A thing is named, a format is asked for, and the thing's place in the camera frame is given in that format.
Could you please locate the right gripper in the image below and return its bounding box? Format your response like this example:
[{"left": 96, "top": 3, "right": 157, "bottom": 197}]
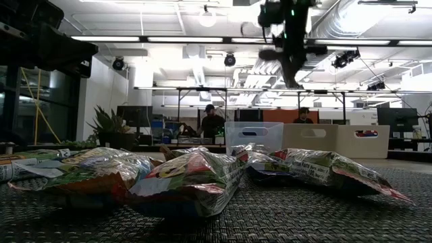
[{"left": 259, "top": 35, "right": 328, "bottom": 89}]

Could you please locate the dark grey woven placemat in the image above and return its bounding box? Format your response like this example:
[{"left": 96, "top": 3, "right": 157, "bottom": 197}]
[{"left": 0, "top": 161, "right": 432, "bottom": 243}]

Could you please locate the orange-ended Chewy granola bar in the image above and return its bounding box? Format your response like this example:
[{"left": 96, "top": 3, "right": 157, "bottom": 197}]
[
  {"left": 0, "top": 149, "right": 70, "bottom": 183},
  {"left": 7, "top": 168, "right": 136, "bottom": 200}
]

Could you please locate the potted succulent plant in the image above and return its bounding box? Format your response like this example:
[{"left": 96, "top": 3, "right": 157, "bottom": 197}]
[{"left": 86, "top": 105, "right": 136, "bottom": 152}]

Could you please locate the silver ventilation duct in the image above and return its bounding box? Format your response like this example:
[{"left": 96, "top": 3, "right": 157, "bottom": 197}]
[{"left": 310, "top": 0, "right": 375, "bottom": 38}]

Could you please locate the orange partition panel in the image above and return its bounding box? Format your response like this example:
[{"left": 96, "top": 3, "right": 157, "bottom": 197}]
[{"left": 262, "top": 109, "right": 320, "bottom": 124}]

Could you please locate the black computer monitor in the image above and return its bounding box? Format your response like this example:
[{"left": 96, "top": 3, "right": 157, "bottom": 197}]
[
  {"left": 377, "top": 107, "right": 419, "bottom": 133},
  {"left": 116, "top": 105, "right": 154, "bottom": 128}
]

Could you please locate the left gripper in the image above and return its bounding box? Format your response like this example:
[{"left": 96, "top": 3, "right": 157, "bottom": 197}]
[{"left": 0, "top": 0, "right": 99, "bottom": 79}]

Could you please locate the fluorescent ceiling light strip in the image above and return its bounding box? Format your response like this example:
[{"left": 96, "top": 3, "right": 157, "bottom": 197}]
[
  {"left": 71, "top": 36, "right": 140, "bottom": 43},
  {"left": 313, "top": 39, "right": 391, "bottom": 46},
  {"left": 397, "top": 40, "right": 432, "bottom": 47},
  {"left": 147, "top": 36, "right": 223, "bottom": 43}
]

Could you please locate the blue-ended Chewy granola bar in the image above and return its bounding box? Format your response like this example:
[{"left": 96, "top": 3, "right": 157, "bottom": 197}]
[
  {"left": 60, "top": 147, "right": 155, "bottom": 176},
  {"left": 232, "top": 143, "right": 291, "bottom": 186}
]

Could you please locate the black workstation frame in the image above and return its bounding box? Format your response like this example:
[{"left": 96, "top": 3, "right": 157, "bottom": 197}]
[{"left": 175, "top": 86, "right": 348, "bottom": 124}]

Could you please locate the red-ended Chewy granola bar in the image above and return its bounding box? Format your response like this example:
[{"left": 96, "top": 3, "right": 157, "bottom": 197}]
[
  {"left": 159, "top": 144, "right": 210, "bottom": 162},
  {"left": 269, "top": 147, "right": 415, "bottom": 205},
  {"left": 128, "top": 148, "right": 249, "bottom": 217}
]

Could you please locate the clear plastic storage bin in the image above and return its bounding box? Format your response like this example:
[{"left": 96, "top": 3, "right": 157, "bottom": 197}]
[{"left": 224, "top": 121, "right": 285, "bottom": 157}]

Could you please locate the person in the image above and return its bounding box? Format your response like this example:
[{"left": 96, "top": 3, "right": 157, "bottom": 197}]
[
  {"left": 195, "top": 103, "right": 226, "bottom": 139},
  {"left": 292, "top": 107, "right": 315, "bottom": 124}
]

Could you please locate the black ceiling spotlight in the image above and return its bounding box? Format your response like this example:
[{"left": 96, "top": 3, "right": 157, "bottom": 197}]
[
  {"left": 112, "top": 56, "right": 126, "bottom": 72},
  {"left": 223, "top": 53, "right": 237, "bottom": 68}
]

